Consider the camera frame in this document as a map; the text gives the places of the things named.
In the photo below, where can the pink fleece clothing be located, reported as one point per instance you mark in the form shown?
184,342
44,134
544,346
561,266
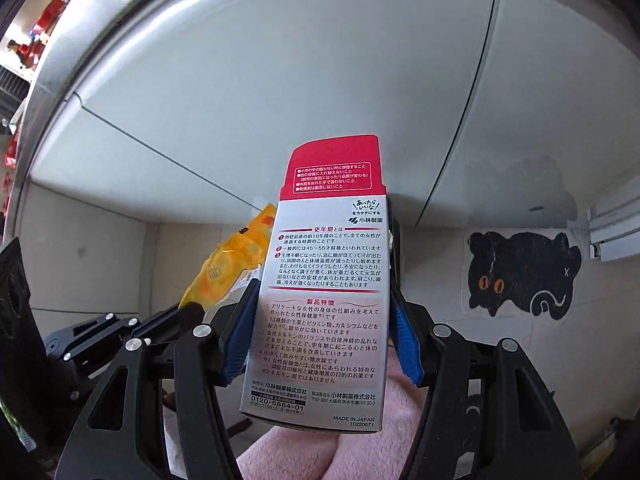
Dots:
350,455

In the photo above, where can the red snack packet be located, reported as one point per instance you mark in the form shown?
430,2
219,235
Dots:
32,52

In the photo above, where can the white cabinet door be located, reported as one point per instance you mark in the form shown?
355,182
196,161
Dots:
100,160
300,60
550,85

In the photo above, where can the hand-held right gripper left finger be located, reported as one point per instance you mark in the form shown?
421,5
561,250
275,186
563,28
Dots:
235,345

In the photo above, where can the white and red medicine box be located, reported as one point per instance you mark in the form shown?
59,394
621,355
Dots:
325,285

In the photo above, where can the black cat sticker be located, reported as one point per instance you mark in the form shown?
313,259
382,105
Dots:
525,275

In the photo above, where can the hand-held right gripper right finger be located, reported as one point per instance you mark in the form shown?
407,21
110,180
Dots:
407,340

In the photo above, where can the grey dish rack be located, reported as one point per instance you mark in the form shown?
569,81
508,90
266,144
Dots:
12,92

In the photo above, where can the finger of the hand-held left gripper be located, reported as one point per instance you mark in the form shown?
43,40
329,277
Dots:
165,321

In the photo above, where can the white door rail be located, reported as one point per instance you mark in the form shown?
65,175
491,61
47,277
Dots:
615,227

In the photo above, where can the orange snack wrapper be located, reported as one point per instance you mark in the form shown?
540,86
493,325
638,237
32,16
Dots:
225,270

